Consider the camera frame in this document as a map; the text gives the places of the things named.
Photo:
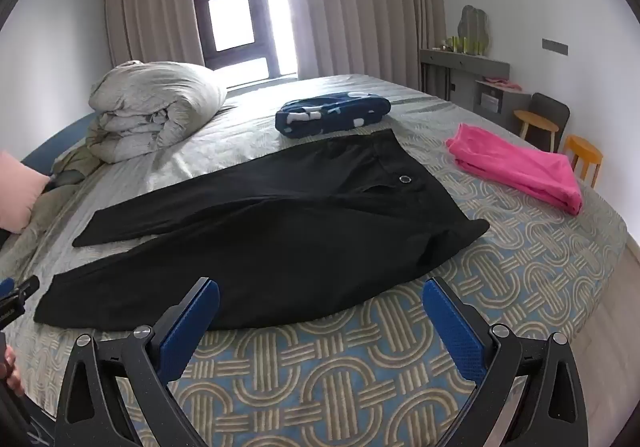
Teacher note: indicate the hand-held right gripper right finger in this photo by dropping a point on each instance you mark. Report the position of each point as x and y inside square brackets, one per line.
[450, 332]

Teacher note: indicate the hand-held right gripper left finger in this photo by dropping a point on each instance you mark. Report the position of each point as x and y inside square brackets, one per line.
[190, 327]

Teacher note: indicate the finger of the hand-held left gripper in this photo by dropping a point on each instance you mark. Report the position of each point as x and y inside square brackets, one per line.
[25, 287]

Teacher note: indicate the black pants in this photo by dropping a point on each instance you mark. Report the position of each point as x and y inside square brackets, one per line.
[275, 237]

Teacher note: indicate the person's left hand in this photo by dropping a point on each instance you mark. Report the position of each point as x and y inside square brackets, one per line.
[11, 374]

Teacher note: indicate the pale pink pillow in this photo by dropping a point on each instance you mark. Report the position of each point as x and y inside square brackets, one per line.
[17, 192]

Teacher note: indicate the olive cloth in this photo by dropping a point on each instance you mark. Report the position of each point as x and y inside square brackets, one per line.
[75, 166]

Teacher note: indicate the bed with patterned cover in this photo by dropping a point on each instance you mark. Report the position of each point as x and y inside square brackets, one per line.
[325, 377]

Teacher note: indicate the blue headboard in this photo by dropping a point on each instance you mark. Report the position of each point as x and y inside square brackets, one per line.
[45, 147]

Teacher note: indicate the pink folded garment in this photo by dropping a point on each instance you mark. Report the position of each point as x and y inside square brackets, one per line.
[520, 164]

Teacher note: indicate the folded grey duvet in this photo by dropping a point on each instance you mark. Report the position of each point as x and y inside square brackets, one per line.
[155, 102]

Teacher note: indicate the orange stool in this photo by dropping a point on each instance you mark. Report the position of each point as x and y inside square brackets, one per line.
[582, 147]

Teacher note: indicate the light wooden stool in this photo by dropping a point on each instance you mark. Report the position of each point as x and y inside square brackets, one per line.
[535, 118]

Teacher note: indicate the white box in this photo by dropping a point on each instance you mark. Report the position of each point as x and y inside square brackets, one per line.
[490, 102]

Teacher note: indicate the dark chair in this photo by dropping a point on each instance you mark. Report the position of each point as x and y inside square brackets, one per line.
[550, 108]

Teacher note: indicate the navy patterned folded garment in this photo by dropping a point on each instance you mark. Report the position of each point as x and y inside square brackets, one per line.
[330, 114]

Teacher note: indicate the grey dresser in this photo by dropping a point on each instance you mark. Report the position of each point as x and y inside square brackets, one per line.
[465, 77]

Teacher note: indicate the pink cloth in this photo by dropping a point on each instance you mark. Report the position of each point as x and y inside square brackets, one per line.
[502, 82]

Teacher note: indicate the beige curtain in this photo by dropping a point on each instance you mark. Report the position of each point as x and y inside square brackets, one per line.
[150, 12]
[360, 2]

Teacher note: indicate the wavy edged mirror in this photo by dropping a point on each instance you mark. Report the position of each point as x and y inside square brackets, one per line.
[472, 24]

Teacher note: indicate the grey wall switch panel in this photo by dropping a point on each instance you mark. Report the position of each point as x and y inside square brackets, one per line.
[555, 45]

